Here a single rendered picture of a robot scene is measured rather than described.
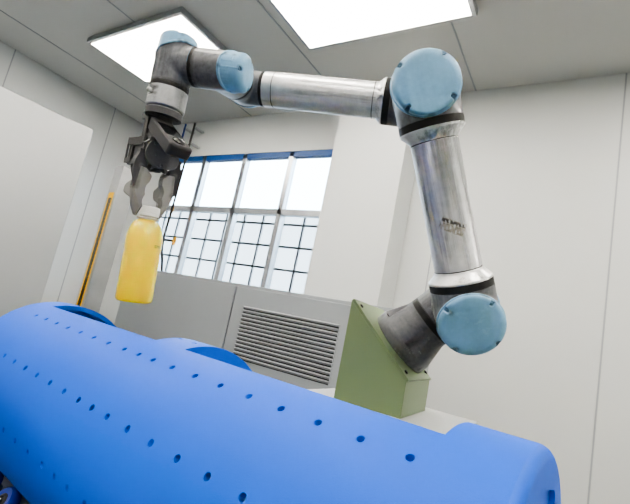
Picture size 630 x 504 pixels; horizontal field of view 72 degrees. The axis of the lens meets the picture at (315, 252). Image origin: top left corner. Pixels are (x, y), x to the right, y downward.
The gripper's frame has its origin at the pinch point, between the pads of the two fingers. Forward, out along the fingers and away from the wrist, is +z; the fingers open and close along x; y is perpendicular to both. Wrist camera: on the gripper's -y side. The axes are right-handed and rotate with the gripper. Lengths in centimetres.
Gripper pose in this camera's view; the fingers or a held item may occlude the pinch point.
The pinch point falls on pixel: (149, 211)
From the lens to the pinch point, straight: 90.4
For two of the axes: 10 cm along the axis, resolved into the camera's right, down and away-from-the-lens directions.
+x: -6.3, -1.5, -7.7
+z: -1.9, 9.8, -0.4
